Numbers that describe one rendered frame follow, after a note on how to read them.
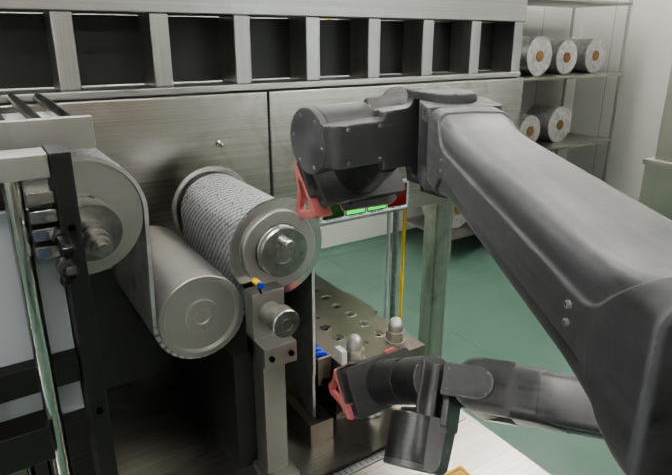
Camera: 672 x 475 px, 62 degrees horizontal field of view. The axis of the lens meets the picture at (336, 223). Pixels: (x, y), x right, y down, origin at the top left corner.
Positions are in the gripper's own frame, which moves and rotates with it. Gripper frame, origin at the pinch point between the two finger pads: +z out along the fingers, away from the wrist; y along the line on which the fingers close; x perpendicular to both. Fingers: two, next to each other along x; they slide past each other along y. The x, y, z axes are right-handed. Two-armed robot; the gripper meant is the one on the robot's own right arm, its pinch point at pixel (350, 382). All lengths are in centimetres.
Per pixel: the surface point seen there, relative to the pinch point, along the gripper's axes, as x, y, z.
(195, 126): 49, -5, 21
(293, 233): 22.5, -4.1, -3.5
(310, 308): 11.8, 0.2, 6.3
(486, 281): -3, 232, 206
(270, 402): 0.5, -10.0, 6.6
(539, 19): 192, 384, 206
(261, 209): 26.7, -7.9, -3.6
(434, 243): 20, 72, 57
